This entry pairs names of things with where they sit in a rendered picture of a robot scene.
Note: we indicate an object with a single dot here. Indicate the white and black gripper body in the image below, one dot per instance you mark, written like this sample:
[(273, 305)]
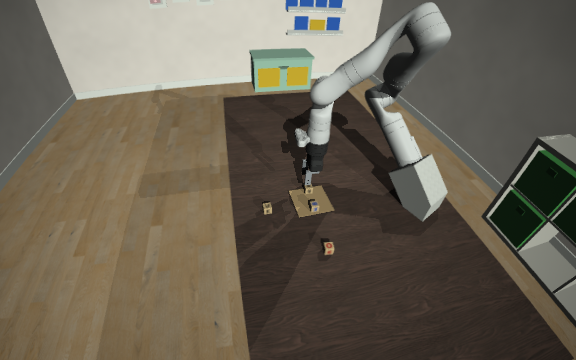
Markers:
[(316, 143)]

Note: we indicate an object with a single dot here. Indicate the tan flat mat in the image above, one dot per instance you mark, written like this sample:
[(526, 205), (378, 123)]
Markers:
[(301, 201)]

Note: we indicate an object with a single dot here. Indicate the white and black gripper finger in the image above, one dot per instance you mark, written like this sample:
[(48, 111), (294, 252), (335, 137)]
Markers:
[(304, 166), (308, 176)]

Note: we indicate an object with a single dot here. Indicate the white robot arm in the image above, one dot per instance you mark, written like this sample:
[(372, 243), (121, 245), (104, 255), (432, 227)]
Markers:
[(428, 33)]

